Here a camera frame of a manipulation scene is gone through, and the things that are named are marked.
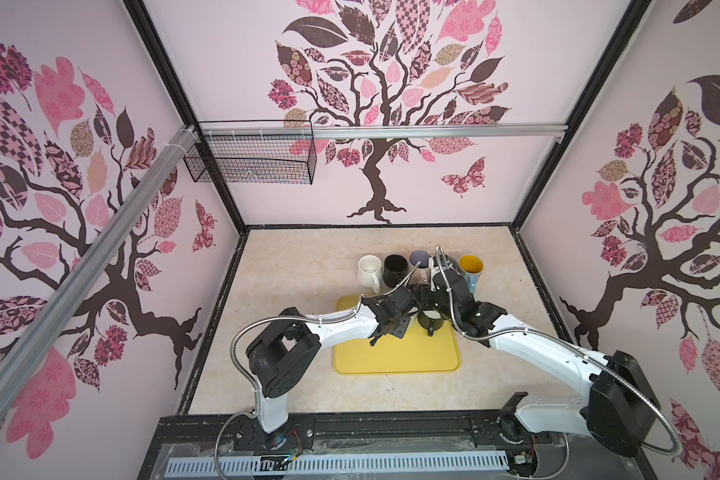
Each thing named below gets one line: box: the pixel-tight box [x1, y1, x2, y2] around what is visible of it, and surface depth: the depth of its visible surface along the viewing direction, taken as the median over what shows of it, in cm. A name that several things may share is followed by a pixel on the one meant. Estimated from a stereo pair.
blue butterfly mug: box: [458, 254, 484, 294], surface depth 97 cm
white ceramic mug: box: [357, 254, 383, 294], surface depth 100 cm
